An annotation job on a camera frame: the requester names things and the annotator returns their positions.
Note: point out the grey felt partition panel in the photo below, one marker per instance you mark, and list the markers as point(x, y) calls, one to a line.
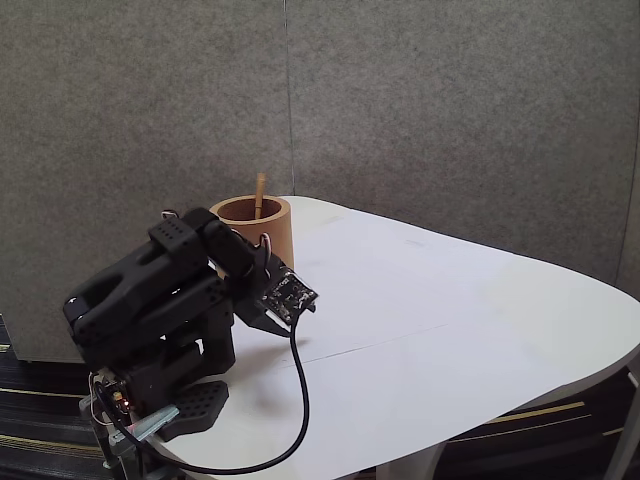
point(632, 200)
point(450, 100)
point(125, 100)

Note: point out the bare camera circuit board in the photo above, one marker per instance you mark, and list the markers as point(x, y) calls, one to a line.
point(287, 295)

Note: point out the cork pen holder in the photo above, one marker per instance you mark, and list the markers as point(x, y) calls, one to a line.
point(272, 225)

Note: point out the tan wooden pen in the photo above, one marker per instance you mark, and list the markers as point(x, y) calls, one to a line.
point(260, 195)

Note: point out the white table leg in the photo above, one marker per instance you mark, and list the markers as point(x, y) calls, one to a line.
point(625, 440)
point(410, 465)

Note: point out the grey metal table clamp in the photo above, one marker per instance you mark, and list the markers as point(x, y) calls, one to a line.
point(155, 420)

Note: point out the white paper sheet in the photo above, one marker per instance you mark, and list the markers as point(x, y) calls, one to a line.
point(425, 415)
point(500, 300)

